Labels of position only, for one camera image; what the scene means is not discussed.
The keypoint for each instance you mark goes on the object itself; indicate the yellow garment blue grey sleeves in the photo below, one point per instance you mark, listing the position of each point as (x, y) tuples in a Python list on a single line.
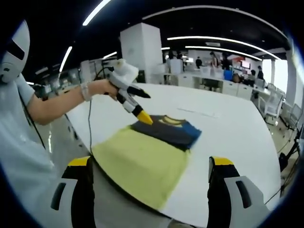
[(142, 161)]

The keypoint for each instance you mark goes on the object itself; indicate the wall screen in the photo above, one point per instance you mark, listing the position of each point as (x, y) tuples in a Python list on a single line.
[(245, 64)]

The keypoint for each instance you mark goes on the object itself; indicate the white pillar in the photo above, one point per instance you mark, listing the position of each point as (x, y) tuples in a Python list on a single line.
[(142, 52)]

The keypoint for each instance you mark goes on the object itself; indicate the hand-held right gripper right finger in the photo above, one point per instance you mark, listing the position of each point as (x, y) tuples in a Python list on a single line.
[(221, 194)]

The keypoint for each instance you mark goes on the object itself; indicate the person's left hand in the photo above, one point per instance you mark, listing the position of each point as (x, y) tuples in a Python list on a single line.
[(102, 88)]

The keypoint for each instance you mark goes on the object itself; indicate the white worn device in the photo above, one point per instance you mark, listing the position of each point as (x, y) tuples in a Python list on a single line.
[(21, 40)]

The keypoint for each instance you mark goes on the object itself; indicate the black tripod stand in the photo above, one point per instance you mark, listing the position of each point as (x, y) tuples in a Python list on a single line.
[(283, 161)]

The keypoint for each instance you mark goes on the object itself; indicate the blue storage bin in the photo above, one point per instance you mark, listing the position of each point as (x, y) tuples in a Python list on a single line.
[(228, 74)]

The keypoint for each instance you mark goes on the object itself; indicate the long ceiling light strip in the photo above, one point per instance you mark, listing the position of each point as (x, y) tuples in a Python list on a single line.
[(213, 48), (209, 37)]

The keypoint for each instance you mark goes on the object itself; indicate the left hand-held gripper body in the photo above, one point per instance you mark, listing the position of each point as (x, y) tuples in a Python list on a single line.
[(123, 76)]

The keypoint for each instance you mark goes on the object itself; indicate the black box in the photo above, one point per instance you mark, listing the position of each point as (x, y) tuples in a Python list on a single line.
[(141, 76)]

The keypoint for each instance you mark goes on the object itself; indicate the row of white cabinets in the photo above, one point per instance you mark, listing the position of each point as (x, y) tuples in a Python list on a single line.
[(237, 91)]

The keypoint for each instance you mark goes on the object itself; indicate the row of grey office chairs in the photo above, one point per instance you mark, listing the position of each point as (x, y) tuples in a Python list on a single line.
[(273, 104)]

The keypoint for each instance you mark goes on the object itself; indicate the white flat strip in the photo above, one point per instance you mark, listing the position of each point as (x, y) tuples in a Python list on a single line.
[(199, 113)]

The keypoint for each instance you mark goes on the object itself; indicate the brown bag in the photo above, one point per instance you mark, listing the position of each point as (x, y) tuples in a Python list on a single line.
[(236, 78)]

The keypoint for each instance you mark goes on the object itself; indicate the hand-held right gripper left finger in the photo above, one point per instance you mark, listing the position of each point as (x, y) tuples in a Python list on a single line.
[(80, 194)]

